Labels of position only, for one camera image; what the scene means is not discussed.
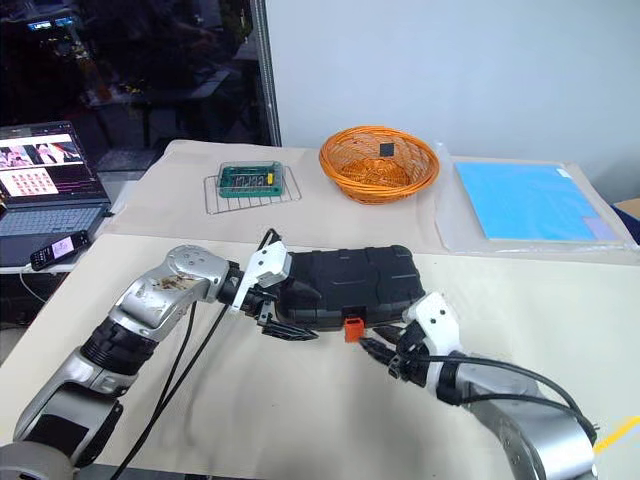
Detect metal wire rack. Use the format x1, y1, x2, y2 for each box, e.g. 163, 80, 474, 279
202, 162, 305, 216

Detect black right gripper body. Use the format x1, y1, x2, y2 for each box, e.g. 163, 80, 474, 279
387, 324, 431, 386

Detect large beige table cloth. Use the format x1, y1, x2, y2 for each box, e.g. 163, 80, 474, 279
0, 232, 640, 480

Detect thin white cable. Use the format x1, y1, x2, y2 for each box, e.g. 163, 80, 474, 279
19, 267, 51, 306

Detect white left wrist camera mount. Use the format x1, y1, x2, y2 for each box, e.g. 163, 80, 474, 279
229, 243, 293, 314

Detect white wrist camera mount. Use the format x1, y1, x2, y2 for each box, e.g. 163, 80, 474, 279
401, 292, 460, 390
229, 243, 293, 314

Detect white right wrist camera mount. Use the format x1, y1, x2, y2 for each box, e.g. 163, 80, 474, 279
401, 292, 460, 390

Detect black plastic tool case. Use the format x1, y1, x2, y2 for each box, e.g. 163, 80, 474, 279
274, 244, 427, 344

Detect orange woven basket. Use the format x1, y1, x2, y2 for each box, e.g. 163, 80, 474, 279
318, 125, 441, 205

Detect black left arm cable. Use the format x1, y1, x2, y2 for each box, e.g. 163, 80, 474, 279
108, 228, 282, 480

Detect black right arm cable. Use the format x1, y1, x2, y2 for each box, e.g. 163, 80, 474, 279
392, 349, 601, 444

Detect green box with clear lid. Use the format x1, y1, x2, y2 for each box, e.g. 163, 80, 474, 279
215, 160, 287, 199

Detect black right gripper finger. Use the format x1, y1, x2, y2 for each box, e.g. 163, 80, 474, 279
359, 338, 399, 369
374, 324, 409, 346

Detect open laptop computer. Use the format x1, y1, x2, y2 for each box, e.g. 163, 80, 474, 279
0, 119, 114, 266

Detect cardboard box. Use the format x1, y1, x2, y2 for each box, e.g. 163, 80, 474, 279
610, 197, 640, 246

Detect blue folder in plastic sleeve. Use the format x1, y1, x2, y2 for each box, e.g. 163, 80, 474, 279
432, 142, 636, 254

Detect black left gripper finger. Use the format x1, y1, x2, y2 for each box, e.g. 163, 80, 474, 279
282, 279, 321, 304
259, 322, 320, 342

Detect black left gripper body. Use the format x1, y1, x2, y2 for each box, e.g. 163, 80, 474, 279
244, 284, 282, 326

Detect black mobile phone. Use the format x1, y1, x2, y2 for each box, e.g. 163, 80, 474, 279
29, 230, 92, 272

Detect blue sheet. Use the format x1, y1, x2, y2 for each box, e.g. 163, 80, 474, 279
453, 160, 617, 242

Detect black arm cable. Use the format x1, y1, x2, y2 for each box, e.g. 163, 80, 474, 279
392, 349, 601, 444
108, 228, 282, 480

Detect grey metal pole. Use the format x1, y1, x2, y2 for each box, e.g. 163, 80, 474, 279
249, 0, 282, 146

